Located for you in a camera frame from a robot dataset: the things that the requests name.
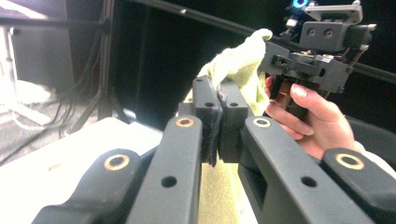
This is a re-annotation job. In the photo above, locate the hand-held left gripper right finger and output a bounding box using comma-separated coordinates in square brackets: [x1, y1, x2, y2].
[218, 81, 255, 164]

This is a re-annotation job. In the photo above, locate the dark monitor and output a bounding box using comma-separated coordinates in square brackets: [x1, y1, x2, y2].
[8, 27, 76, 91]

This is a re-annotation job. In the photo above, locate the bundle of dark cables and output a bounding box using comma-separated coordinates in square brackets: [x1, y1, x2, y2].
[52, 18, 110, 134]

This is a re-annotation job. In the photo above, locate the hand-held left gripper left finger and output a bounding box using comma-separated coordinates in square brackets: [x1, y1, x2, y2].
[178, 76, 223, 166]

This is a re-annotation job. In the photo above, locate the green printed baby romper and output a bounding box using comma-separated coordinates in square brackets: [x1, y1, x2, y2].
[183, 28, 274, 224]

